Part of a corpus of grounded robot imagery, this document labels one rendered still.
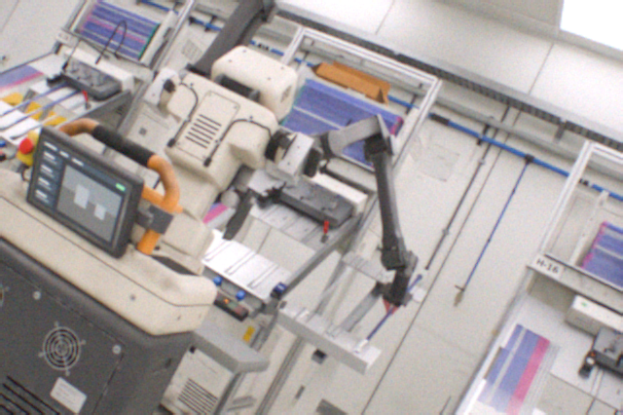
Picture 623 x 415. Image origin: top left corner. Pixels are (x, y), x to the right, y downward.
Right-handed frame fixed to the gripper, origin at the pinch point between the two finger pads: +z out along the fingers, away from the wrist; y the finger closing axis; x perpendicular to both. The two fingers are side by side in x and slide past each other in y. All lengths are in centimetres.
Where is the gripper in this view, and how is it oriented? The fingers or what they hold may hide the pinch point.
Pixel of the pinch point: (390, 311)
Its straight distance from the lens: 216.0
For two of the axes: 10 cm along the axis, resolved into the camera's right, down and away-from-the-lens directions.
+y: -8.2, -4.3, 3.7
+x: -5.5, 4.2, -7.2
